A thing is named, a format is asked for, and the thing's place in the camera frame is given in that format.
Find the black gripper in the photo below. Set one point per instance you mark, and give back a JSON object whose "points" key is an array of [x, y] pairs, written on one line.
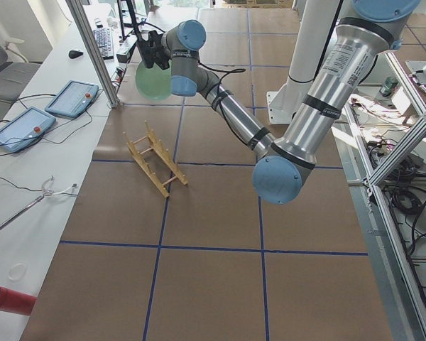
{"points": [[158, 45]]}

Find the light green plate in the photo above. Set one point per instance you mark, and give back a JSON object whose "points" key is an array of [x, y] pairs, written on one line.
{"points": [[153, 83]]}

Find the black keyboard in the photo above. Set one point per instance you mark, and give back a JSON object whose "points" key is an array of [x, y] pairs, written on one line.
{"points": [[103, 38]]}

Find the black computer mouse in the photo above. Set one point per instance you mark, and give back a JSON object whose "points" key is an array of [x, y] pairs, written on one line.
{"points": [[75, 54]]}

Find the far blue teach pendant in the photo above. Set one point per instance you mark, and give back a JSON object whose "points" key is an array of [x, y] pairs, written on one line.
{"points": [[73, 99]]}

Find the blue teach pendant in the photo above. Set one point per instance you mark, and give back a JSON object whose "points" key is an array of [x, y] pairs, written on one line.
{"points": [[73, 99], [25, 129]]}

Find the wooden dish rack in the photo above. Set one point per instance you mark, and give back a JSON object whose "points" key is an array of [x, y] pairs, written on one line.
{"points": [[155, 160]]}

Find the near blue teach pendant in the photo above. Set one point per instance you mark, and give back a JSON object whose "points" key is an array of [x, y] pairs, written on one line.
{"points": [[25, 129]]}

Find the grey office chair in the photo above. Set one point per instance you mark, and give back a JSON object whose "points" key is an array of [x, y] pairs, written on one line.
{"points": [[14, 77]]}

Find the metal grabber tool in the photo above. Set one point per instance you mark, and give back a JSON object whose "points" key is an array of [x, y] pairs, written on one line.
{"points": [[45, 191]]}

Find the red cylinder tube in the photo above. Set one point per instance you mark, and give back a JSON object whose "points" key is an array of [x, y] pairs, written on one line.
{"points": [[12, 301]]}

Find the aluminium frame post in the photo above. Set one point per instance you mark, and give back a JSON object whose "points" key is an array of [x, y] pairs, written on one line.
{"points": [[81, 20]]}

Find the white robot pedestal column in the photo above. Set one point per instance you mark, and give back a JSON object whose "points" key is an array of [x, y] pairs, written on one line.
{"points": [[298, 71]]}

